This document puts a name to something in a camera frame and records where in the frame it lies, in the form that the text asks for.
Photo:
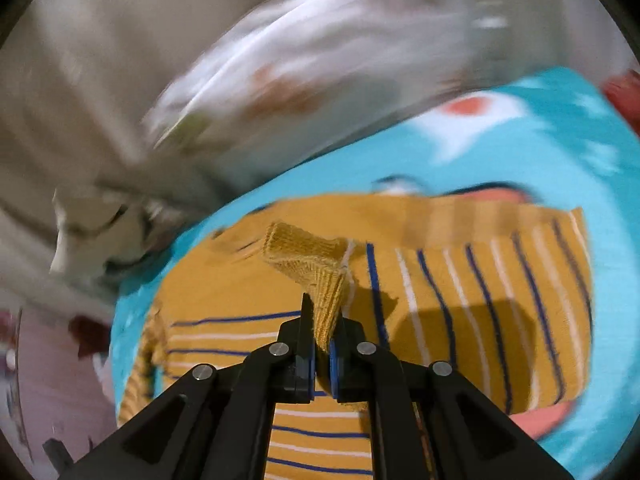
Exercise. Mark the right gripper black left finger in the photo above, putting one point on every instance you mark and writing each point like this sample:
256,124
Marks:
212,424

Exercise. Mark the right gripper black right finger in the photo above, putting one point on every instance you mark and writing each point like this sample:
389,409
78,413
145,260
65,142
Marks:
430,422

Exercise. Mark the yellow striped knit sweater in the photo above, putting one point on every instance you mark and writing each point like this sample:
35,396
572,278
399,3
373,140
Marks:
500,290

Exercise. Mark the white pillow with black bird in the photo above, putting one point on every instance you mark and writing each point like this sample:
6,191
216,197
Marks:
104,233

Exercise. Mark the turquoise cartoon fleece blanket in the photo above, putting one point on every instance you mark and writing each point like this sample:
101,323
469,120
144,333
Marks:
549,140

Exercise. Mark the white leaf print pillow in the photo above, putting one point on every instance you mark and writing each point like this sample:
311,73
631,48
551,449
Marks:
295,78

